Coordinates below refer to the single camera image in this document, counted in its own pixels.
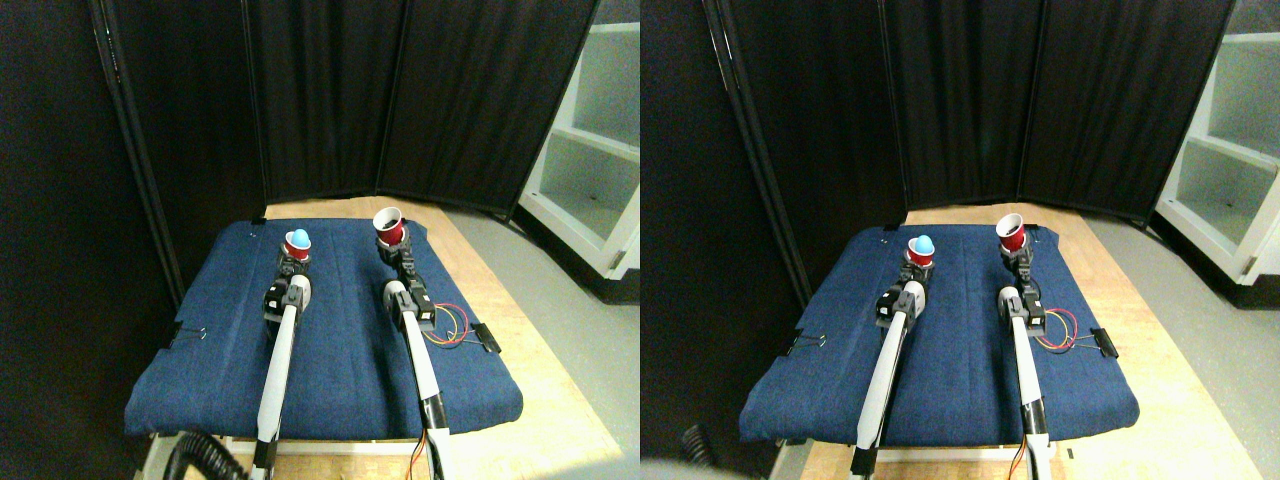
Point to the red cup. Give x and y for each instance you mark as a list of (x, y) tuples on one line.
[(1014, 243), (297, 254), (393, 237), (921, 260)]

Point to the blue ball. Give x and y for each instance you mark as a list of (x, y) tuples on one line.
[(923, 244), (299, 239)]

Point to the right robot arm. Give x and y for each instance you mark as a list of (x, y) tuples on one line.
[(420, 360), (1025, 370)]

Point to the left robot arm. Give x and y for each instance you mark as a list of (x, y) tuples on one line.
[(885, 390), (278, 380)]

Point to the dark blue cloth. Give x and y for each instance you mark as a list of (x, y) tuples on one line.
[(340, 350), (960, 360)]

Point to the white shelf unit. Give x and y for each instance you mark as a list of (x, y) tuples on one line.
[(590, 190), (1230, 190)]

